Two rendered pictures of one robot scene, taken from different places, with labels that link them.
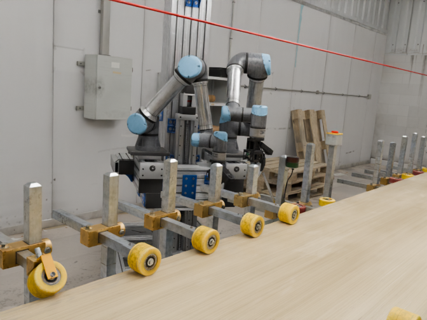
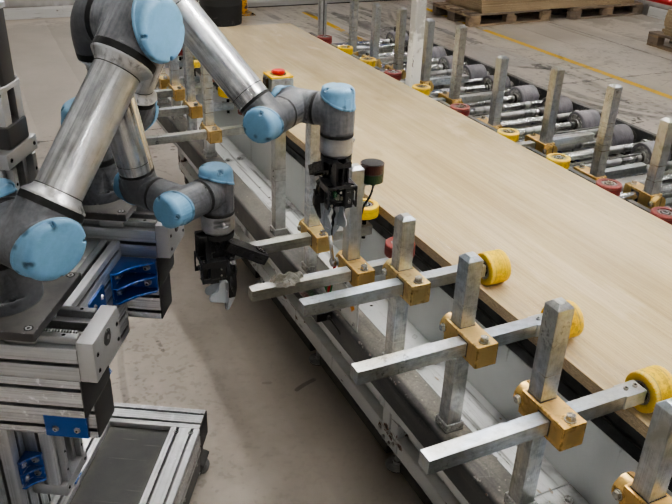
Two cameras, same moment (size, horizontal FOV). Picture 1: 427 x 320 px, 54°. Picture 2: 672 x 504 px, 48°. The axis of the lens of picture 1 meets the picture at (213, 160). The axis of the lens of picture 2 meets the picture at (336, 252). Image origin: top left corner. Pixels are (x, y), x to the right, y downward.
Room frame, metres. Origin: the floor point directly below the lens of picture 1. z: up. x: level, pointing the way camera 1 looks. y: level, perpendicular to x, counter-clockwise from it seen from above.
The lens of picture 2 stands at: (1.42, 1.29, 1.82)
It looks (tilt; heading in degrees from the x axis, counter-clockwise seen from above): 28 degrees down; 292
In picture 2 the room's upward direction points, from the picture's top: 2 degrees clockwise
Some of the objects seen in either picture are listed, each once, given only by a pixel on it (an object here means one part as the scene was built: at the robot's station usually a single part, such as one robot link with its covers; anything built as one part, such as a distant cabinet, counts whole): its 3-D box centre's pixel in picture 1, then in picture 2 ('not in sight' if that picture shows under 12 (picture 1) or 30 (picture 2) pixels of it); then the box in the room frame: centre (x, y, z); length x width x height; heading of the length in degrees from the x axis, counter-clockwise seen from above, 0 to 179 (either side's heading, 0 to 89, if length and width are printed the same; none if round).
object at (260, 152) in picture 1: (255, 149); (336, 179); (2.03, -0.20, 1.14); 0.09 x 0.08 x 0.12; 133
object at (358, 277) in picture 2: (276, 211); (355, 268); (2.03, -0.33, 0.85); 0.13 x 0.06 x 0.05; 139
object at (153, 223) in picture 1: (162, 218); (547, 413); (1.47, 0.17, 0.95); 0.13 x 0.06 x 0.05; 139
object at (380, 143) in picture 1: (376, 173); (207, 104); (2.98, -1.17, 0.91); 0.03 x 0.03 x 0.48; 49
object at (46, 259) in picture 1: (44, 270); not in sight; (0.98, 0.40, 0.95); 0.10 x 0.04 x 0.10; 49
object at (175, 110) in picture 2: (379, 180); (182, 110); (3.17, -1.28, 0.83); 0.43 x 0.03 x 0.04; 49
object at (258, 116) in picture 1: (258, 117); (336, 110); (2.04, -0.20, 1.30); 0.09 x 0.08 x 0.11; 179
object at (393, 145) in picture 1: (389, 173); (190, 93); (3.17, -1.34, 0.88); 0.03 x 0.03 x 0.48; 49
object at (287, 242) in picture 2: (292, 205); (301, 240); (2.23, -0.45, 0.83); 0.43 x 0.03 x 0.04; 49
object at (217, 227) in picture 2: (218, 156); (218, 222); (2.24, -0.03, 1.06); 0.08 x 0.08 x 0.05
